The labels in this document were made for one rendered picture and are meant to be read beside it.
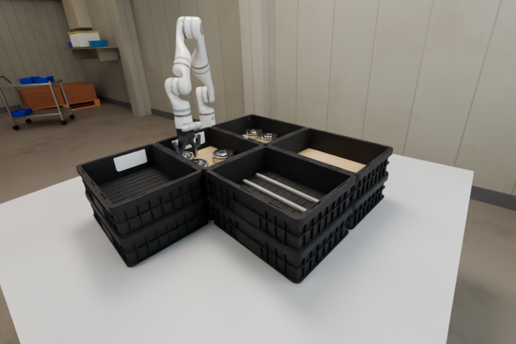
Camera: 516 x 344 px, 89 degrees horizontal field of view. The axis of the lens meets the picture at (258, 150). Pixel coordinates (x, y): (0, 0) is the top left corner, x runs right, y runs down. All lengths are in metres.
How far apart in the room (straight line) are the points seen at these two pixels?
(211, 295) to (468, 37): 2.41
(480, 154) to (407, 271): 1.95
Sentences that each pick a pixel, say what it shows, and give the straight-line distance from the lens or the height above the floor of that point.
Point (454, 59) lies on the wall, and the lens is 2.63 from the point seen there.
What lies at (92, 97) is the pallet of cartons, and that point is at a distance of 7.41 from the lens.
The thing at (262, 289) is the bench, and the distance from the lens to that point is 0.81.
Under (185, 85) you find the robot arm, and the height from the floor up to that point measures 1.17.
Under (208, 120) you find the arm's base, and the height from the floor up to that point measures 0.90.
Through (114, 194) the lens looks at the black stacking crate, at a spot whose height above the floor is 0.83.
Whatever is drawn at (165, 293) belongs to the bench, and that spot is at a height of 0.70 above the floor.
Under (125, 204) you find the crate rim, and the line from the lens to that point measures 0.83.
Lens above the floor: 1.33
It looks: 23 degrees down
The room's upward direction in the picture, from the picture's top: 2 degrees counter-clockwise
